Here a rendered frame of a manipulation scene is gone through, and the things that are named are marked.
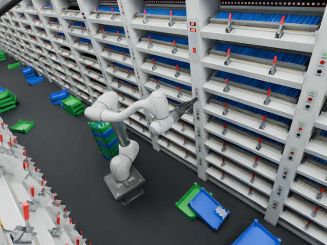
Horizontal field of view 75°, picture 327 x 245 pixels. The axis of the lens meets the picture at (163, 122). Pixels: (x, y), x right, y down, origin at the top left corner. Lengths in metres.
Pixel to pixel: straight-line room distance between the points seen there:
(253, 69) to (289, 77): 0.19
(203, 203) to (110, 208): 0.91
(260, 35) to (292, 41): 0.16
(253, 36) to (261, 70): 0.19
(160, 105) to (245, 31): 0.60
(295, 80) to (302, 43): 0.19
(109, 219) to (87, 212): 0.26
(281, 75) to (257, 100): 0.22
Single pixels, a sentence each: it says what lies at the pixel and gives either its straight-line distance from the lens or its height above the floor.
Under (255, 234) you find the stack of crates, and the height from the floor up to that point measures 0.16.
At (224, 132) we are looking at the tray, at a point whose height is 0.75.
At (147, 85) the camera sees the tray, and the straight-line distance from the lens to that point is 2.07.
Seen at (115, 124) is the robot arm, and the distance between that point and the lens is 1.87.
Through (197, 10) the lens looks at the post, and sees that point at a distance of 1.39.
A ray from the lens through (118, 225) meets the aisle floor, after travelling 2.21.
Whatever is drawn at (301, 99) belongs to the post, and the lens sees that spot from 1.28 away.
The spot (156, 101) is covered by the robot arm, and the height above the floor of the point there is 1.21.
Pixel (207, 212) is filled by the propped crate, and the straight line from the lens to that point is 2.08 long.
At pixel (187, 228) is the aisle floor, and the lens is 2.08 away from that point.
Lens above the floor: 1.88
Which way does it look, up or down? 38 degrees down
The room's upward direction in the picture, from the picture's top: 10 degrees counter-clockwise
